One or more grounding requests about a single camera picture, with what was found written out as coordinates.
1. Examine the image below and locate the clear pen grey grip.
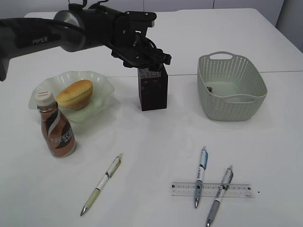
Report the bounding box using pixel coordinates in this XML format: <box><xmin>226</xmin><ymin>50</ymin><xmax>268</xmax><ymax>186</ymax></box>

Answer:
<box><xmin>205</xmin><ymin>166</ymin><xmax>233</xmax><ymax>227</ymax></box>

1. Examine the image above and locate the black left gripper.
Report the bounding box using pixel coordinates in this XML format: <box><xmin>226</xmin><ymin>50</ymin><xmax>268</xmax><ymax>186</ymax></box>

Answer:
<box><xmin>110</xmin><ymin>16</ymin><xmax>166</xmax><ymax>69</ymax></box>

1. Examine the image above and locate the black mesh pen holder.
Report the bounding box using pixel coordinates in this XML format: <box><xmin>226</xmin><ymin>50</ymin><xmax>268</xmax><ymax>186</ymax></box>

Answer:
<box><xmin>137</xmin><ymin>65</ymin><xmax>168</xmax><ymax>111</ymax></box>

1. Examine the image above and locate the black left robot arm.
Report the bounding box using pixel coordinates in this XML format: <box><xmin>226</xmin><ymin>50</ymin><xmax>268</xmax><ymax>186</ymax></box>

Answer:
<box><xmin>0</xmin><ymin>1</ymin><xmax>171</xmax><ymax>81</ymax></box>

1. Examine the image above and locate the yellow bread roll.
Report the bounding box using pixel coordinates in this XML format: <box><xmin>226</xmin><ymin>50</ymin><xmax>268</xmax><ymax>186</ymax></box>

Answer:
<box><xmin>56</xmin><ymin>79</ymin><xmax>93</xmax><ymax>110</ymax></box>

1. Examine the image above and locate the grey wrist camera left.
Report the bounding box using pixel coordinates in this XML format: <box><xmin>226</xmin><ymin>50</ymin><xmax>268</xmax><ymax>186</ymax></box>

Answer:
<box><xmin>124</xmin><ymin>11</ymin><xmax>157</xmax><ymax>33</ymax></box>

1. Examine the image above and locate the white pen blue clip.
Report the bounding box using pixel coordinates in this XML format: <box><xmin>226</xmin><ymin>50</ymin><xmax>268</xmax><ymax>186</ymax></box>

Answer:
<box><xmin>194</xmin><ymin>146</ymin><xmax>208</xmax><ymax>209</ymax></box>

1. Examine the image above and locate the green plastic woven basket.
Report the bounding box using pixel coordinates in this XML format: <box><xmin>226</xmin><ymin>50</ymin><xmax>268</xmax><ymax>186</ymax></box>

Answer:
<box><xmin>197</xmin><ymin>51</ymin><xmax>267</xmax><ymax>121</ymax></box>

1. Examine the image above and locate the brown Nescafe coffee bottle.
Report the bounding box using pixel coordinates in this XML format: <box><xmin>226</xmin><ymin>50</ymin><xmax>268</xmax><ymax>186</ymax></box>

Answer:
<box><xmin>35</xmin><ymin>91</ymin><xmax>76</xmax><ymax>158</ymax></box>

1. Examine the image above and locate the white pen beige grip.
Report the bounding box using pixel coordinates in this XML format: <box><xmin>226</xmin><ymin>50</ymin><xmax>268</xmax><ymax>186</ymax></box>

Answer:
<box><xmin>80</xmin><ymin>153</ymin><xmax>123</xmax><ymax>217</ymax></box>

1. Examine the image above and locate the transparent plastic ruler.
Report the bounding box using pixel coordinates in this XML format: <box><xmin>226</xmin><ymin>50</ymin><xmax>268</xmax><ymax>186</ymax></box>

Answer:
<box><xmin>170</xmin><ymin>182</ymin><xmax>254</xmax><ymax>198</ymax></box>

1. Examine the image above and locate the translucent green wavy plate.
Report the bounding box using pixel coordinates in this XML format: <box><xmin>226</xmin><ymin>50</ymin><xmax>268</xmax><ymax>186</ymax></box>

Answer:
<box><xmin>28</xmin><ymin>71</ymin><xmax>115</xmax><ymax>122</ymax></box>

